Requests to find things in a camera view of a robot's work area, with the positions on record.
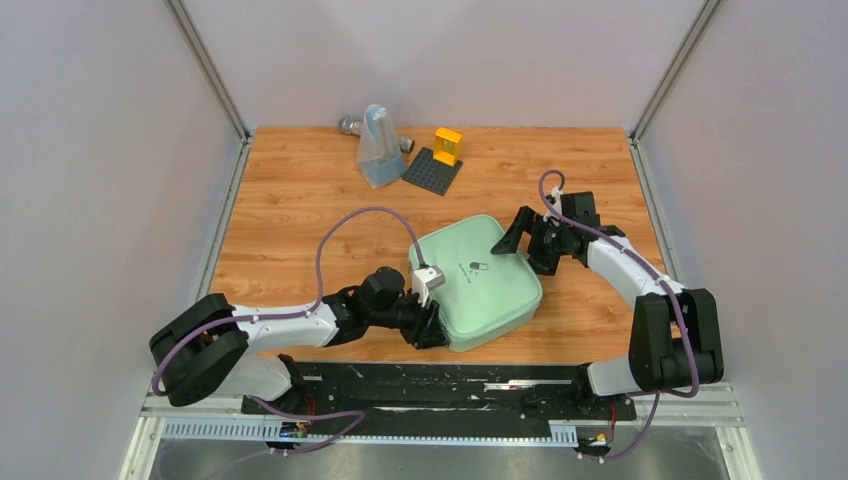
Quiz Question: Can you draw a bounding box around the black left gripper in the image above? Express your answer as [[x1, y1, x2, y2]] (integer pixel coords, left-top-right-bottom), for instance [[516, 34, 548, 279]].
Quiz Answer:
[[368, 285, 451, 351]]

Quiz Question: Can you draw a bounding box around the yellow toy window brick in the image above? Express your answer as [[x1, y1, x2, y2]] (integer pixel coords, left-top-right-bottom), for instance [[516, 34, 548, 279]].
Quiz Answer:
[[433, 127, 462, 167]]

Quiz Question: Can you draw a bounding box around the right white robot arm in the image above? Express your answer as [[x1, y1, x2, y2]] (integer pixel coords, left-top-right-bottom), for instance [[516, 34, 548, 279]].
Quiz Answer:
[[491, 189, 724, 418]]

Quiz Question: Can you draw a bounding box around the mint green medicine kit case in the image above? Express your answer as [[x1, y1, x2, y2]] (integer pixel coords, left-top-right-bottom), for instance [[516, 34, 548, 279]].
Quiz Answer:
[[418, 214, 543, 352]]

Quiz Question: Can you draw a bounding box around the dark grey brick baseplate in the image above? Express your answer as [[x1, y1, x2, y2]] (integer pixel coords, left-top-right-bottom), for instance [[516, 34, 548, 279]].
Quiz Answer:
[[401, 147, 463, 196]]

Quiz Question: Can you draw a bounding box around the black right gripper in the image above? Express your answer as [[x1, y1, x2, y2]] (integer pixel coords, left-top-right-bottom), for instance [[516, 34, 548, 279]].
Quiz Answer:
[[490, 207, 571, 277]]

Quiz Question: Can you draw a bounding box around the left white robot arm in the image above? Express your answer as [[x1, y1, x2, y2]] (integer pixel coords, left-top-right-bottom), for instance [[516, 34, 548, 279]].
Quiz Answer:
[[149, 266, 448, 413]]

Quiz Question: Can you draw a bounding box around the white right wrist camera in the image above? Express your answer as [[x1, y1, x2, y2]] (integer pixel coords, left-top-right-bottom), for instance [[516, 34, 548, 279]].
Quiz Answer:
[[545, 187, 563, 218]]

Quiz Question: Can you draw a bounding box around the glitter silver microphone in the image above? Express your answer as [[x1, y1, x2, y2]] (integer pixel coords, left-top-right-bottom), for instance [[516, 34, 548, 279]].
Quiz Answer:
[[338, 116, 416, 153]]

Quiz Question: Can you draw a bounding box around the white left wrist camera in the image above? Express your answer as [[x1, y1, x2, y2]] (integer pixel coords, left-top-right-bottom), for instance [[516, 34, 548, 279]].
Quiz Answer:
[[411, 266, 445, 307]]

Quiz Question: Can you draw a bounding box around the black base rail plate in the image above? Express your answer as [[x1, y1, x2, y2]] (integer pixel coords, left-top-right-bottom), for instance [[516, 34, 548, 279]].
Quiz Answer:
[[270, 362, 636, 438]]

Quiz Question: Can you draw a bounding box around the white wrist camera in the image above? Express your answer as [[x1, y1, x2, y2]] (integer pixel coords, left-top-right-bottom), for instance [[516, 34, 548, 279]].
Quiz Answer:
[[411, 266, 445, 307], [545, 187, 563, 218]]

